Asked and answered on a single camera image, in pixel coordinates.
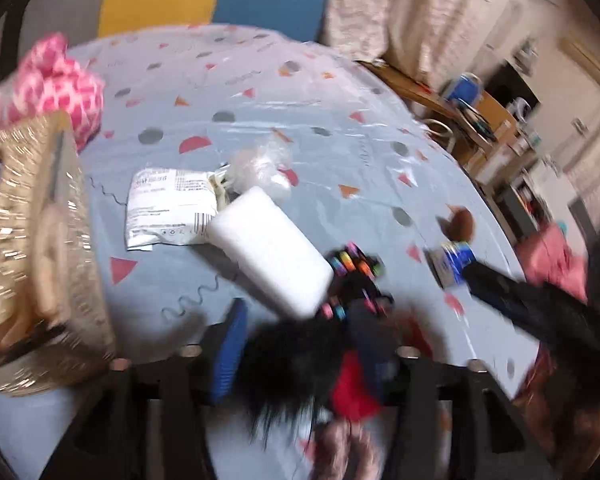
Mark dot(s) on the pale patterned curtain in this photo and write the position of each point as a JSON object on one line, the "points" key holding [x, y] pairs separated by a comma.
{"points": [[405, 5]]}

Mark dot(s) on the blue folding chair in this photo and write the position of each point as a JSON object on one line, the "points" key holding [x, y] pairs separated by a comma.
{"points": [[465, 87]]}

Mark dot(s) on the colourful marker set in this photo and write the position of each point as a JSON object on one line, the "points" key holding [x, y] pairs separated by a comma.
{"points": [[355, 270]]}

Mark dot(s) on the white printed packet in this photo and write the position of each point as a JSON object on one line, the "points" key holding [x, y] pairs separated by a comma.
{"points": [[165, 210]]}

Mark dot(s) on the small white fan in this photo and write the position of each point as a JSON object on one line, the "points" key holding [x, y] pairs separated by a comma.
{"points": [[521, 107]]}

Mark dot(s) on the black monitor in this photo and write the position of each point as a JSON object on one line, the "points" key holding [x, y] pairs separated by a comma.
{"points": [[512, 82]]}

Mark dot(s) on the navy sock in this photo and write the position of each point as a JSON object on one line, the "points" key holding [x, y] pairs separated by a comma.
{"points": [[375, 345]]}

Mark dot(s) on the white foam block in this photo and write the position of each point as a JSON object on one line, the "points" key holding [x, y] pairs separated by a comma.
{"points": [[270, 250]]}

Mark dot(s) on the brown egg-shaped sponge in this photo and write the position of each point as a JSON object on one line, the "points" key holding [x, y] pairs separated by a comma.
{"points": [[461, 222]]}

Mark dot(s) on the white storage rack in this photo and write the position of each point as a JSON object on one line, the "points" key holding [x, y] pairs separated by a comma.
{"points": [[535, 195]]}

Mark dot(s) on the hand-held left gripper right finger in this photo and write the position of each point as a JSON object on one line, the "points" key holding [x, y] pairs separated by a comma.
{"points": [[417, 385]]}

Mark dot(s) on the pink patterned cloth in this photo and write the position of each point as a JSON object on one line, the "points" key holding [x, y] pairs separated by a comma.
{"points": [[340, 450]]}

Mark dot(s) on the clear plastic bag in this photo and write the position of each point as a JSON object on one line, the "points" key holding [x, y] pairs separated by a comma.
{"points": [[260, 165]]}

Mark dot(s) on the wooden side table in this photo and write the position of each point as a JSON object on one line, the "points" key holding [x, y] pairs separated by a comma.
{"points": [[405, 85]]}

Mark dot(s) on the gold woven basket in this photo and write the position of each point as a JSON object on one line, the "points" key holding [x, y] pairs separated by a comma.
{"points": [[40, 260]]}

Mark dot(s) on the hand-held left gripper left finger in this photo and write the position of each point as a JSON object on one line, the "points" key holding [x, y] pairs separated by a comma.
{"points": [[230, 345]]}

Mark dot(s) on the pink spotted plush toy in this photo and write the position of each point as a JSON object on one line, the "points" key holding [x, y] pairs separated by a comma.
{"points": [[60, 90]]}

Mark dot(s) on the red cloth item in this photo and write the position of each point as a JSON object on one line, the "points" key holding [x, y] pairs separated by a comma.
{"points": [[352, 390]]}

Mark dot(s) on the blue tissue pack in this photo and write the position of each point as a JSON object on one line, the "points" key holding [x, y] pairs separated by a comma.
{"points": [[450, 265]]}

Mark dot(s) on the black furry toy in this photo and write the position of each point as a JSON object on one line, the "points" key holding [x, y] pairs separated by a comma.
{"points": [[290, 370]]}

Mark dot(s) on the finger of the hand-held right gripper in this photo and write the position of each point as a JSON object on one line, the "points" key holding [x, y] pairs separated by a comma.
{"points": [[500, 292]]}

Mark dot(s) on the wooden cabinet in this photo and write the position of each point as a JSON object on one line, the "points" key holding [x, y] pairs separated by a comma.
{"points": [[495, 120]]}

